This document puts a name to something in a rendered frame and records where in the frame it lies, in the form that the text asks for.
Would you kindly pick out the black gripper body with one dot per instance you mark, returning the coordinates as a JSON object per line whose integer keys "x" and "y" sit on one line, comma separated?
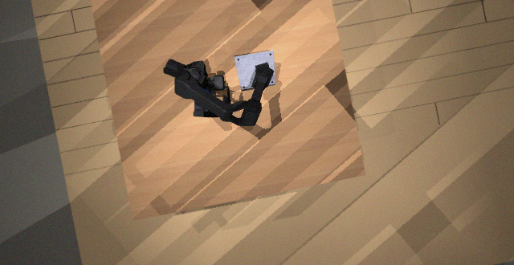
{"x": 217, "y": 83}

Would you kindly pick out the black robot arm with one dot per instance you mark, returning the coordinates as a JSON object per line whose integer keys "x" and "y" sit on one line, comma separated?
{"x": 187, "y": 81}

